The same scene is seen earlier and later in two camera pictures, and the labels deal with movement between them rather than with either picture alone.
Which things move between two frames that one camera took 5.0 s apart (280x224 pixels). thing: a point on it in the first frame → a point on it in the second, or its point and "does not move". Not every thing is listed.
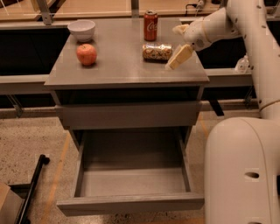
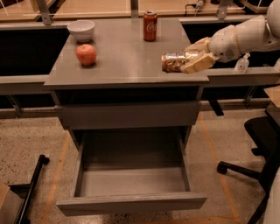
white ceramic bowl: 83,30 does not move
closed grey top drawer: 165,115 does not move
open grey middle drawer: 126,169 does not move
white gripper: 194,35 → 224,44
